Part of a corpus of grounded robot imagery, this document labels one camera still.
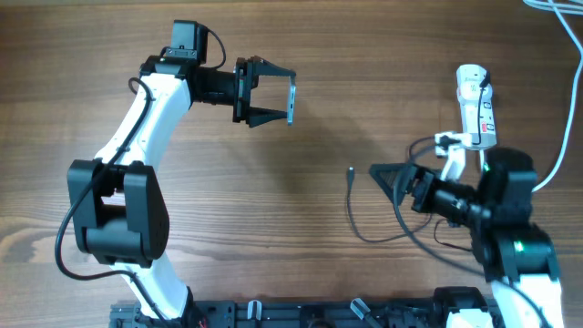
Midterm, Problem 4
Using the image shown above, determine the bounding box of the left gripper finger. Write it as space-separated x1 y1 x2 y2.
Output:
247 107 288 128
252 56 296 77

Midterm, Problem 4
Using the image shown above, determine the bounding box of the smartphone with cyan screen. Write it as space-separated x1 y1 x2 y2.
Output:
286 77 296 126

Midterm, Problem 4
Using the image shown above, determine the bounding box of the black USB charging cable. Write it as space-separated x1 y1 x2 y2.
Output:
345 71 492 244

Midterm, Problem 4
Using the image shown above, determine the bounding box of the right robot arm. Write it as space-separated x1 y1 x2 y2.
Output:
369 148 564 327

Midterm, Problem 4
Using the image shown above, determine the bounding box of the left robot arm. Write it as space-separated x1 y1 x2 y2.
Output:
62 20 296 327

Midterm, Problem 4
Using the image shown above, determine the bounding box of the white USB charger plug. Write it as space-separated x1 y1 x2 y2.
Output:
457 81 493 105

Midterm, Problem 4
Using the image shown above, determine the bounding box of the white power strip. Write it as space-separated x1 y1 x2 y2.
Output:
456 64 497 150

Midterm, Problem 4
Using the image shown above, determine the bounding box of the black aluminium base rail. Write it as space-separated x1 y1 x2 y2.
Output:
108 298 502 328

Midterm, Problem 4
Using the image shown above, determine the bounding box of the white power strip cord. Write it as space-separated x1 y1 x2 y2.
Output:
478 0 583 194

